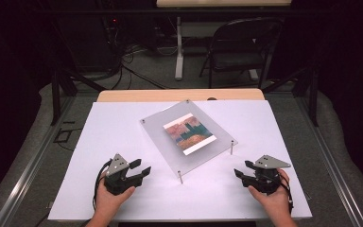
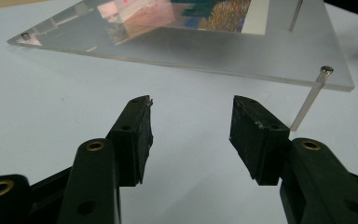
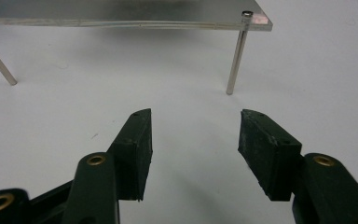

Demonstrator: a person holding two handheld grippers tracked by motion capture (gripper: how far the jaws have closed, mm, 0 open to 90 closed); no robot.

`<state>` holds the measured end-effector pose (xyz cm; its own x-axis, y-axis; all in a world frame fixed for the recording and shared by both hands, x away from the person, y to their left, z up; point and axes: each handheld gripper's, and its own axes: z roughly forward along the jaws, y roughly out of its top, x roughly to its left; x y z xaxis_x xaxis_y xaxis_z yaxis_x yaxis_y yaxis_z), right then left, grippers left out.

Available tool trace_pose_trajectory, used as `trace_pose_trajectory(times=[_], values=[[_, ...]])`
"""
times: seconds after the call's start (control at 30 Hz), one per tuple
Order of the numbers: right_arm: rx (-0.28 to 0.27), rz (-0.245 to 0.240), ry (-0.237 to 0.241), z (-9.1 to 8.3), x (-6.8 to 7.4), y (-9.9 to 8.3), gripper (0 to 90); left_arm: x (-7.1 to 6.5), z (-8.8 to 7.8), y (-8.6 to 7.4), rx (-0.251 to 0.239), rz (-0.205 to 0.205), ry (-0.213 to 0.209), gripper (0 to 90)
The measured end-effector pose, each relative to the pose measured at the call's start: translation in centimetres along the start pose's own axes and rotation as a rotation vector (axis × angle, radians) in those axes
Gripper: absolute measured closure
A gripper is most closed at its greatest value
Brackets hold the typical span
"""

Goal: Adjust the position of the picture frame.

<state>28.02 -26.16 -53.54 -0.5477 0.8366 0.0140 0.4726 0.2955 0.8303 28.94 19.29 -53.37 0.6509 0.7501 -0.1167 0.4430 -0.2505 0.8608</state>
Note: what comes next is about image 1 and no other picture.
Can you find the person's right hand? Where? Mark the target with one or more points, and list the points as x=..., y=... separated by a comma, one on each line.
x=272, y=201

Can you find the dark cabinet with red light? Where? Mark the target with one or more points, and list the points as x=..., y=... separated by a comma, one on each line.
x=85, y=41

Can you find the colourful photo with white border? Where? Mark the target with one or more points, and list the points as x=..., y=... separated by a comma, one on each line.
x=189, y=134

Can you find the person's left hand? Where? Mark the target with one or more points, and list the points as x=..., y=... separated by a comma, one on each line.
x=109, y=198

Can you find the black folding chair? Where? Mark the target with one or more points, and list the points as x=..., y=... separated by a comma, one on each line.
x=239, y=56

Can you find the black metal stand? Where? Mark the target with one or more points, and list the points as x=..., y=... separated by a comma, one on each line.
x=312, y=91
x=58, y=91

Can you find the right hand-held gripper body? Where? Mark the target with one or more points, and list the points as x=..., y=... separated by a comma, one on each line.
x=266, y=176

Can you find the clear acrylic photo frame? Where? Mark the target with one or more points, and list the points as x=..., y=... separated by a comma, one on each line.
x=160, y=138

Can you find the wooden table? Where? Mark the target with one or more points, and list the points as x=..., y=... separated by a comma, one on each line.
x=157, y=95

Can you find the aluminium floor rail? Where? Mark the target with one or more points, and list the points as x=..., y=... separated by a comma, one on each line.
x=28, y=170
x=331, y=164

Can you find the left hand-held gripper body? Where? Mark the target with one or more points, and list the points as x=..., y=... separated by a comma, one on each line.
x=117, y=176

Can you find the white desk with metal leg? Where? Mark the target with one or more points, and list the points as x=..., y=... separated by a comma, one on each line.
x=179, y=50

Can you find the white table cover sheet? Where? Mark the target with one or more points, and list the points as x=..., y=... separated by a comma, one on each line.
x=113, y=132

